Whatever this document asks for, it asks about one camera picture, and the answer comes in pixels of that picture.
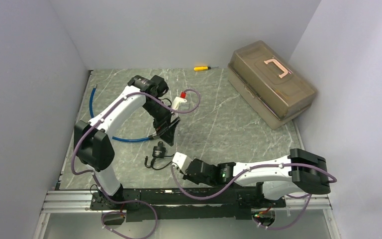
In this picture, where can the yellow screwdriver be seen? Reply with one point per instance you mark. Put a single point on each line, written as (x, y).
(204, 68)

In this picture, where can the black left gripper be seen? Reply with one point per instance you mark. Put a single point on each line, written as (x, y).
(165, 129)

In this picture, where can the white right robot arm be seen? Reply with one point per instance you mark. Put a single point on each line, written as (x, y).
(299, 171)

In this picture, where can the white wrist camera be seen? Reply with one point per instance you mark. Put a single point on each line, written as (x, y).
(181, 162)
(180, 103)

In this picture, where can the brown translucent storage box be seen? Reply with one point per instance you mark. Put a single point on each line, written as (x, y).
(269, 85)

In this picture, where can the blue cable lock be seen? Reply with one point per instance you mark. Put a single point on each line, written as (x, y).
(117, 112)

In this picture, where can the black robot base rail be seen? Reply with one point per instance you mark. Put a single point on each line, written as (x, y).
(170, 204)

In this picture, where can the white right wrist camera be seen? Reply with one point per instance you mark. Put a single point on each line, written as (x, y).
(181, 162)

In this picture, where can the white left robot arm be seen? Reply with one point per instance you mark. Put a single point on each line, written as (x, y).
(93, 139)

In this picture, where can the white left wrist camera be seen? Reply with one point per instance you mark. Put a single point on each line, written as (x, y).
(180, 103)

